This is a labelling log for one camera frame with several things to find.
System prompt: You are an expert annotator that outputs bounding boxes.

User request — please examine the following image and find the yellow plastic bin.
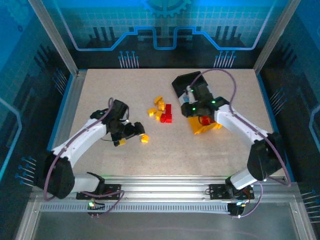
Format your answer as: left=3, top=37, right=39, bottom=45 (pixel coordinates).
left=187, top=116, right=223, bottom=136

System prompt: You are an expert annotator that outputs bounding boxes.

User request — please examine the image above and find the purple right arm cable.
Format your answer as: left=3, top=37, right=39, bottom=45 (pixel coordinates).
left=189, top=68, right=293, bottom=219

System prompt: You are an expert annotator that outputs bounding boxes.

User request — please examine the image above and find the small black electronics box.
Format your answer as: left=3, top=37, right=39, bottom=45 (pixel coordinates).
left=86, top=199, right=106, bottom=218
left=227, top=201, right=247, bottom=219

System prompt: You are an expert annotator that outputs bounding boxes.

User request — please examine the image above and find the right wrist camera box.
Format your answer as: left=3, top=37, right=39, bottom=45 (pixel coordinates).
left=184, top=85, right=195, bottom=105

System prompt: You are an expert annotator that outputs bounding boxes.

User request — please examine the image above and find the grey metal plate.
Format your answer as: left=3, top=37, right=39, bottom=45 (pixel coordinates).
left=14, top=199, right=317, bottom=240

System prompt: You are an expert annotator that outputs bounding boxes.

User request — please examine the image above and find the black plastic bin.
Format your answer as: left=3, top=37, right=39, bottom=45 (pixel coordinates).
left=171, top=71, right=210, bottom=100

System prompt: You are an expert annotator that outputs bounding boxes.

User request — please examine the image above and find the aluminium frame post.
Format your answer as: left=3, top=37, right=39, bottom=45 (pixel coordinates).
left=26, top=0, right=80, bottom=77
left=253, top=0, right=302, bottom=75

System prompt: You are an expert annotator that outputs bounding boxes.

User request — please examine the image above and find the slotted grey cable duct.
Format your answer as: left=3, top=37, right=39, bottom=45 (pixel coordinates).
left=39, top=202, right=232, bottom=214

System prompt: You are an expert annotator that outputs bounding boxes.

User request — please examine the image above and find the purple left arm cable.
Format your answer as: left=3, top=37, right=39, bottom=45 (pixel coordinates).
left=43, top=97, right=126, bottom=218

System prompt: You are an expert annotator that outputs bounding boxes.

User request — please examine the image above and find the aluminium frame rail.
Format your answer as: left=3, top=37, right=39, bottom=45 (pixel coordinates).
left=29, top=174, right=301, bottom=203

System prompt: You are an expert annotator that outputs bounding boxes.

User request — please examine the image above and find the aluminium side rail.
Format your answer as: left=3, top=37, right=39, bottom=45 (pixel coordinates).
left=41, top=69, right=88, bottom=182

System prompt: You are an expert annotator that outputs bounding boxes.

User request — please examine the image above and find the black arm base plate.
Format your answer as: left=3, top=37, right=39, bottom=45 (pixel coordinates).
left=208, top=183, right=255, bottom=201
left=75, top=183, right=123, bottom=201

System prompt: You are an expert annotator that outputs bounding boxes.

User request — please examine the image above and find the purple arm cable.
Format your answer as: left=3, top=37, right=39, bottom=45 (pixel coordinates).
left=189, top=68, right=293, bottom=219
left=43, top=97, right=126, bottom=218

